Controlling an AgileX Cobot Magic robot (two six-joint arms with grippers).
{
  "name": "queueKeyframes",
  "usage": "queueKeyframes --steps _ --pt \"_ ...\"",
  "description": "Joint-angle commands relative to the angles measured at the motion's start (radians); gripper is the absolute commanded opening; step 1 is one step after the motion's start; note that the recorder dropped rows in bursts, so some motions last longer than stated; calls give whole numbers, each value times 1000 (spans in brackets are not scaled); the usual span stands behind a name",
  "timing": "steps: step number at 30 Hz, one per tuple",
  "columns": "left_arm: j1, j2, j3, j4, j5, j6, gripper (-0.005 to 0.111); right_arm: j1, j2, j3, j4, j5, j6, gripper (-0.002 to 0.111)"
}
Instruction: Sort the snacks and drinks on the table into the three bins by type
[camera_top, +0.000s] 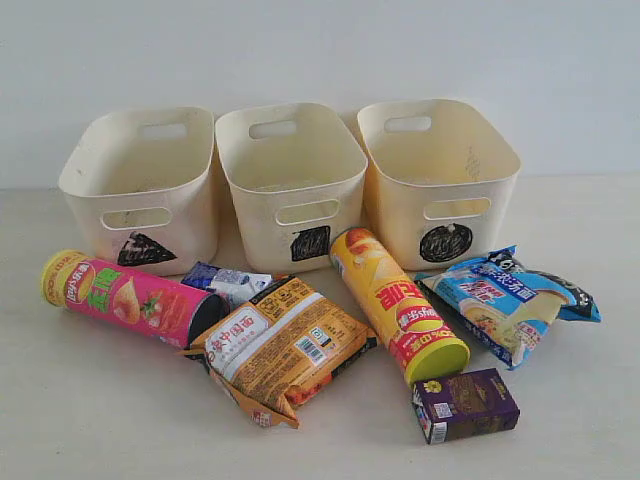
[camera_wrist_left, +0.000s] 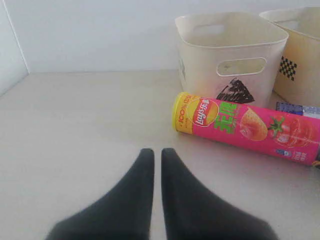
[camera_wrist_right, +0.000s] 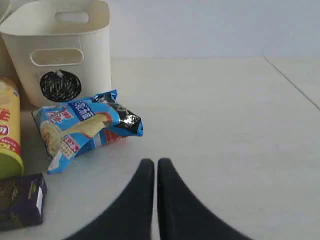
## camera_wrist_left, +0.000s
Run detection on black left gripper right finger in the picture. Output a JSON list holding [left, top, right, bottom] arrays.
[[161, 148, 277, 240]]

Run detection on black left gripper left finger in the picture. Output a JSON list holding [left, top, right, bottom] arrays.
[[46, 148, 155, 240]]

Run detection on pink Lays chips can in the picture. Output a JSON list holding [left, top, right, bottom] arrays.
[[172, 92, 320, 167]]

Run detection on cream bin checker mark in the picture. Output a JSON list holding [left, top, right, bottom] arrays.
[[260, 6, 320, 107]]

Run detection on cream bin triangle mark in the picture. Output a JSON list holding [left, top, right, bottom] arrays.
[[175, 12, 289, 108]]

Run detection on blue white milk carton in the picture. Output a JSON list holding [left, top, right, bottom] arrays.
[[275, 102, 320, 119]]

